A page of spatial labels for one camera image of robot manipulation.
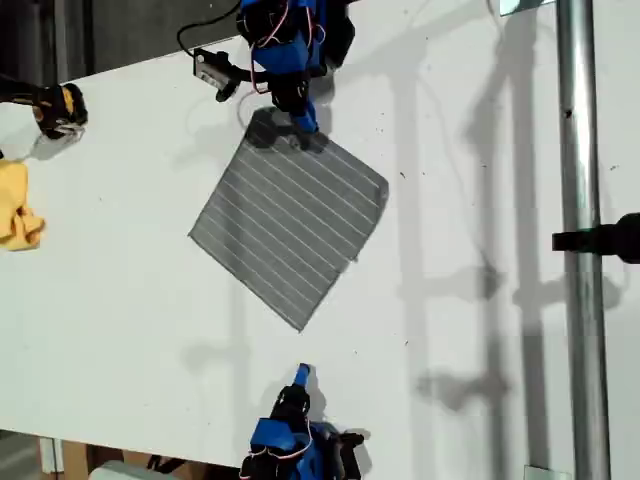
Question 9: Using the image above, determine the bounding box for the grey striped towel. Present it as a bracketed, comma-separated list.
[187, 105, 390, 333]

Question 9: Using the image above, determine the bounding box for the white plastic container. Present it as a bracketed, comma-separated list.
[88, 459, 201, 480]

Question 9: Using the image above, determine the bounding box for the brown cardboard box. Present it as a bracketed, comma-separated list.
[58, 439, 240, 480]

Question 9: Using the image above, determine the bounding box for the black and yellow power drill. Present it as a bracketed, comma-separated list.
[0, 73, 90, 141]

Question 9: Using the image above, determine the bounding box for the white table leg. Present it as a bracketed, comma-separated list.
[38, 436, 65, 475]

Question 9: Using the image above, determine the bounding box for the yellow cloth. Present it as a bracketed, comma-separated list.
[0, 158, 47, 252]

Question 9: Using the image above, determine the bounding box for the black clamp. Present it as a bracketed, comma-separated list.
[551, 212, 640, 265]

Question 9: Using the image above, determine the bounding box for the arm camera stalk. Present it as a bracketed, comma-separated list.
[230, 63, 275, 86]

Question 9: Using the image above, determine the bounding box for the arm camera box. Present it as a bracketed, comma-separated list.
[192, 47, 240, 104]
[333, 428, 372, 480]

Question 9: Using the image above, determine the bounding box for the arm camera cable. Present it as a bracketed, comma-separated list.
[176, 0, 242, 57]

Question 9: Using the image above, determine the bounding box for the steel post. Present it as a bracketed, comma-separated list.
[555, 0, 614, 480]

